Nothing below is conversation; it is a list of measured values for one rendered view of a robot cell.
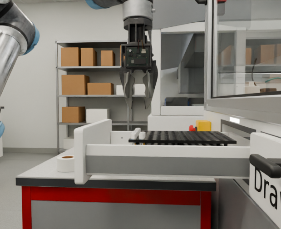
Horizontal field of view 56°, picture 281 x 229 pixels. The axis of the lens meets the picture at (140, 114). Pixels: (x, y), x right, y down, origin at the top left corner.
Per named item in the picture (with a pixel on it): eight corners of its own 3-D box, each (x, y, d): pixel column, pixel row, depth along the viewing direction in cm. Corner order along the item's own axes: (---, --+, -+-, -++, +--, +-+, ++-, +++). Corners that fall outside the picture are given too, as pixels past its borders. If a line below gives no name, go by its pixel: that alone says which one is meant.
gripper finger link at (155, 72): (141, 90, 67) (136, 56, 67) (142, 90, 69) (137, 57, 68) (160, 87, 66) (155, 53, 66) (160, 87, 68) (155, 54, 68)
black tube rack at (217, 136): (128, 169, 56) (128, 139, 56) (136, 153, 73) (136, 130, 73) (236, 171, 54) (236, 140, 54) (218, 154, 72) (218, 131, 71)
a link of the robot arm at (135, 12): (125, 10, 69) (155, 9, 68) (125, 28, 69) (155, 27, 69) (120, -1, 62) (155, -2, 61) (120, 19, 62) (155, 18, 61)
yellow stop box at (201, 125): (196, 141, 92) (196, 121, 92) (193, 139, 99) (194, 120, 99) (211, 141, 92) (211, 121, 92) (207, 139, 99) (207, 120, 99)
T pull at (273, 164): (271, 179, 28) (271, 166, 28) (248, 163, 35) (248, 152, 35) (307, 180, 27) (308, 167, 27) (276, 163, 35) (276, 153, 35)
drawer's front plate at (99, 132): (74, 185, 51) (73, 128, 51) (106, 155, 80) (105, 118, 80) (83, 185, 51) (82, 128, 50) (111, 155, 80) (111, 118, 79)
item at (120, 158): (86, 175, 53) (85, 145, 52) (110, 151, 78) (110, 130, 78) (296, 180, 49) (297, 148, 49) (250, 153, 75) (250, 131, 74)
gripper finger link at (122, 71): (116, 87, 68) (121, 53, 67) (117, 88, 69) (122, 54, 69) (135, 90, 67) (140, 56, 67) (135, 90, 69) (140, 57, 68)
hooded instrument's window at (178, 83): (150, 114, 146) (150, 31, 144) (157, 107, 323) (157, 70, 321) (371, 116, 136) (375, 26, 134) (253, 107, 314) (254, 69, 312)
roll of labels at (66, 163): (82, 167, 89) (82, 155, 88) (72, 172, 82) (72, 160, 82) (63, 166, 90) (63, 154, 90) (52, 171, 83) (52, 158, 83)
